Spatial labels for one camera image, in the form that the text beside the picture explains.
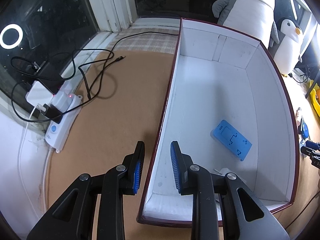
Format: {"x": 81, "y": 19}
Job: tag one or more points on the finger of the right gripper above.
{"x": 307, "y": 151}
{"x": 312, "y": 145}

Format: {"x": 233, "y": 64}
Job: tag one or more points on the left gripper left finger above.
{"x": 72, "y": 214}

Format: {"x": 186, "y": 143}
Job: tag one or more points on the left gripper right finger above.
{"x": 243, "y": 214}

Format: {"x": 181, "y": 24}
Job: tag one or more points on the blue round tape measure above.
{"x": 304, "y": 131}

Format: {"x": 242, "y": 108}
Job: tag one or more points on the blue phone stand plate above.
{"x": 232, "y": 139}

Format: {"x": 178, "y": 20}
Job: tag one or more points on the red box white interior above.
{"x": 218, "y": 74}

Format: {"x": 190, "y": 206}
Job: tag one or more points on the pink lotion bottle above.
{"x": 298, "y": 116}

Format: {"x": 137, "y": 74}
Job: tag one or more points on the yellow fruit bowl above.
{"x": 314, "y": 97}

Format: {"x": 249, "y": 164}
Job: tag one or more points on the small penguin plush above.
{"x": 288, "y": 52}

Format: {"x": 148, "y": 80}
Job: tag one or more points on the black plug adapter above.
{"x": 51, "y": 113}

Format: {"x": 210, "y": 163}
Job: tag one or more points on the white power strip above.
{"x": 57, "y": 134}

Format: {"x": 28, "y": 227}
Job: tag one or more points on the white charger brick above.
{"x": 39, "y": 95}

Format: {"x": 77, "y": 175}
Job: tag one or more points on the black charger brick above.
{"x": 50, "y": 78}

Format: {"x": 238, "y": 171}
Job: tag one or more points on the large penguin plush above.
{"x": 253, "y": 17}

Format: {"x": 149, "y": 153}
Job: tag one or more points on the ring light stand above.
{"x": 312, "y": 85}

